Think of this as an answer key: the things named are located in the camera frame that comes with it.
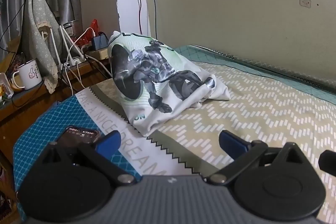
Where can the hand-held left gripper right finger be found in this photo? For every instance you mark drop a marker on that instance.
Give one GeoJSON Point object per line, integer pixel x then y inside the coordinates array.
{"type": "Point", "coordinates": [232, 145]}

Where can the white printed t-shirt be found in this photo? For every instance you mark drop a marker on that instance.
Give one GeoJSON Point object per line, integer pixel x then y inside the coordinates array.
{"type": "Point", "coordinates": [162, 77]}

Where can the black smartphone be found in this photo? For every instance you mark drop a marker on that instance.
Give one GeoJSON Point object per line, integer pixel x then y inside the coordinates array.
{"type": "Point", "coordinates": [78, 134]}

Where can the small wall plate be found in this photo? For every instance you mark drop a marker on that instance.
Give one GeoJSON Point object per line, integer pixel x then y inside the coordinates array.
{"type": "Point", "coordinates": [305, 2]}

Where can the teal quilted mattress pad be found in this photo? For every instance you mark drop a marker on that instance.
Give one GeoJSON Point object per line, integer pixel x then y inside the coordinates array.
{"type": "Point", "coordinates": [262, 66]}

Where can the white router with antennas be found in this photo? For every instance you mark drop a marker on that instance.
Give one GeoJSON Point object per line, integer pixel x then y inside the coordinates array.
{"type": "Point", "coordinates": [76, 61]}

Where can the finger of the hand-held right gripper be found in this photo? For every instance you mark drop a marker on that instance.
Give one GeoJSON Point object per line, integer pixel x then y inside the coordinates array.
{"type": "Point", "coordinates": [328, 162]}

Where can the red plastic object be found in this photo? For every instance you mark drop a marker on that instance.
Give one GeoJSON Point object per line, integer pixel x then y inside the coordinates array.
{"type": "Point", "coordinates": [93, 26]}

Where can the white enamel mug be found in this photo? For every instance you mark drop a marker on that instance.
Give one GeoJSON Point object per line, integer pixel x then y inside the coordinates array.
{"type": "Point", "coordinates": [29, 74]}

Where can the wooden desk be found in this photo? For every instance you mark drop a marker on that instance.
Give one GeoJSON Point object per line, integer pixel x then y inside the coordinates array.
{"type": "Point", "coordinates": [15, 111]}

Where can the small picture stand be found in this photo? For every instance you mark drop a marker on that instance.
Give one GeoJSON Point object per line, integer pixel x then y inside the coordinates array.
{"type": "Point", "coordinates": [5, 87]}

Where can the blue grey charger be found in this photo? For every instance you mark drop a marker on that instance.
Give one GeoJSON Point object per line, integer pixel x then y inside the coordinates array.
{"type": "Point", "coordinates": [99, 43]}

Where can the beige power strip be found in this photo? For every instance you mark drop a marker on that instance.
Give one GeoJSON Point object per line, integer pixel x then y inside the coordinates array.
{"type": "Point", "coordinates": [98, 54]}

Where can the grey floral dust cloth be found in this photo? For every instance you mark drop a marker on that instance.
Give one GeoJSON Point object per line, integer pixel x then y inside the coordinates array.
{"type": "Point", "coordinates": [39, 43]}

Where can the patterned beige bed sheet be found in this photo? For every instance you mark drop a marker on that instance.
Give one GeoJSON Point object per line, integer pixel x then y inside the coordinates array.
{"type": "Point", "coordinates": [262, 113]}

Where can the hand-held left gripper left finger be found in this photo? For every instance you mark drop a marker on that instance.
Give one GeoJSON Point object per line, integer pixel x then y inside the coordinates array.
{"type": "Point", "coordinates": [109, 144]}

